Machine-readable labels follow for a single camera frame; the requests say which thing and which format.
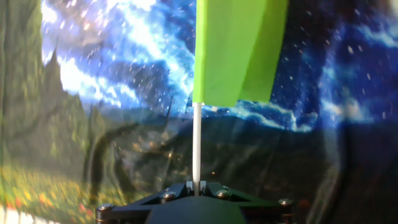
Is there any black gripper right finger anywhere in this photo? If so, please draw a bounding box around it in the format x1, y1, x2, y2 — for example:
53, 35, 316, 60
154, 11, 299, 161
200, 181, 295, 224

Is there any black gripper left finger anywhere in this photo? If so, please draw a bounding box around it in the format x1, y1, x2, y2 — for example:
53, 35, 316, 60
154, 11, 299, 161
95, 181, 194, 224

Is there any green flag white pole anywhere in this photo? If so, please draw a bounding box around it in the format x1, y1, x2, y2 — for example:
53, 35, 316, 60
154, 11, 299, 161
192, 0, 289, 197

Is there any starry night landscape cloth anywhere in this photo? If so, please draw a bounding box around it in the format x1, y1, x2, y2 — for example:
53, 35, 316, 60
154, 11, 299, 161
0, 0, 398, 224

